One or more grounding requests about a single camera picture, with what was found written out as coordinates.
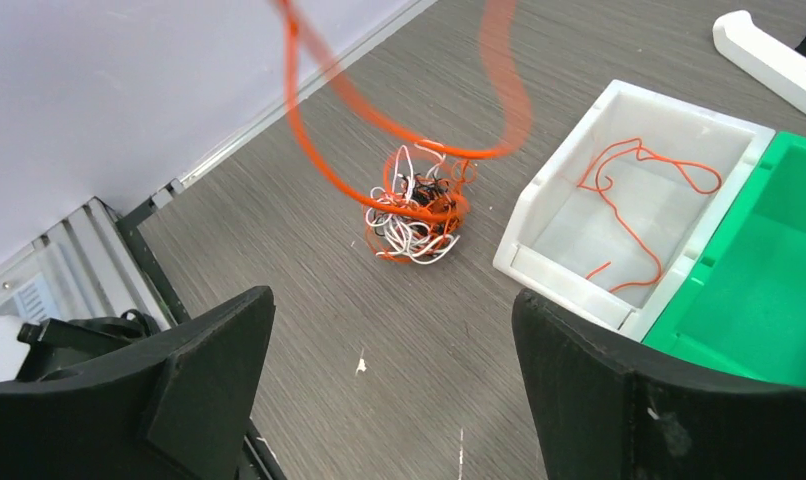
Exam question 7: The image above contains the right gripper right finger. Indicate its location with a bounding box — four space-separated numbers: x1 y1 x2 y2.
511 289 806 479

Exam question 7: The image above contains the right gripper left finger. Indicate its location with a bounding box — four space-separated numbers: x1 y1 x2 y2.
0 286 276 479

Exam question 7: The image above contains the cable bundle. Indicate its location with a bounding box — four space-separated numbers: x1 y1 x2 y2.
363 140 478 266

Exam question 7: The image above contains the green plastic bin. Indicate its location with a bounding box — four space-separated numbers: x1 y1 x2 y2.
643 132 806 387

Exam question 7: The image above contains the white plastic bin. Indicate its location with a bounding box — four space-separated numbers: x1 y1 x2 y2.
493 80 775 341

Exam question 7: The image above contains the white rack base foot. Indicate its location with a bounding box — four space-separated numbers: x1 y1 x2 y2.
712 10 806 115

